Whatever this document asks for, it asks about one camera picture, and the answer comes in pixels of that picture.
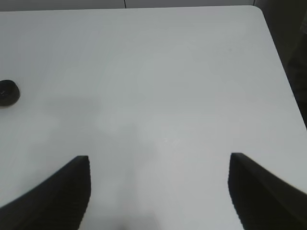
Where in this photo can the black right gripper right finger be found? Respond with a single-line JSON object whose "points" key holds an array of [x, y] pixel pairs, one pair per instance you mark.
{"points": [[262, 200]]}

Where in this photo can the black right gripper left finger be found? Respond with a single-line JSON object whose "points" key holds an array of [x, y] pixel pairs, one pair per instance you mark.
{"points": [[58, 203]]}

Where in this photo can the small black teacup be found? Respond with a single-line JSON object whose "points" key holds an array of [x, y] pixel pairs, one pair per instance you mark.
{"points": [[9, 93]]}

